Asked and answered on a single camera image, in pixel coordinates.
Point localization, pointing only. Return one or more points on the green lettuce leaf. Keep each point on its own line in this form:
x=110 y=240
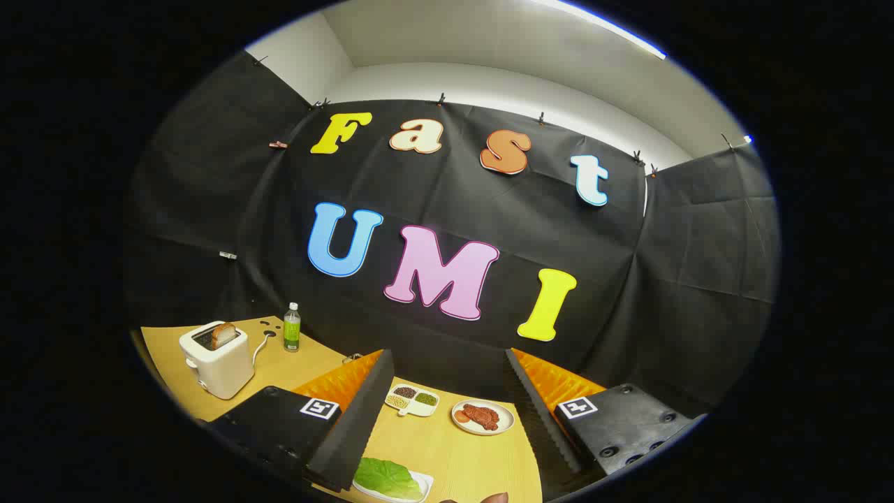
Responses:
x=387 y=478

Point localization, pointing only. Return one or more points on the white rectangular plate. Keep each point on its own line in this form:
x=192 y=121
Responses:
x=424 y=482

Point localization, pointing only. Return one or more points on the green label drink bottle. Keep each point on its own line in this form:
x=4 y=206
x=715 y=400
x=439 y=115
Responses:
x=292 y=332

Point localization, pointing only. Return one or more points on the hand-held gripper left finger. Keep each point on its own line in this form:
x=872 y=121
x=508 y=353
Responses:
x=349 y=433

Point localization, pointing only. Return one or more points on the brown meat piece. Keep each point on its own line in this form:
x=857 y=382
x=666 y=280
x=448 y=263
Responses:
x=482 y=416

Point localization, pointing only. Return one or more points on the toasted bread slice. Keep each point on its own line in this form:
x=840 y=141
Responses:
x=224 y=335

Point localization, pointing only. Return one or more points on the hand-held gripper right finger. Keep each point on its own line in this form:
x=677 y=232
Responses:
x=541 y=426

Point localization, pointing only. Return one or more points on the round white meat plate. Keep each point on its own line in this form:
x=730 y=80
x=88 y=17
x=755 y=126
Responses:
x=504 y=424

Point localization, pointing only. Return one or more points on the white divided bean dish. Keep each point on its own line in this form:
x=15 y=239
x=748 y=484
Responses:
x=412 y=409

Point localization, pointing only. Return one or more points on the white toaster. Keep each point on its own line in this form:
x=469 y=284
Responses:
x=223 y=370

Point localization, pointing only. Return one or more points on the black backdrop cloth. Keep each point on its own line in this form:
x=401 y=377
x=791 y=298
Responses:
x=559 y=230

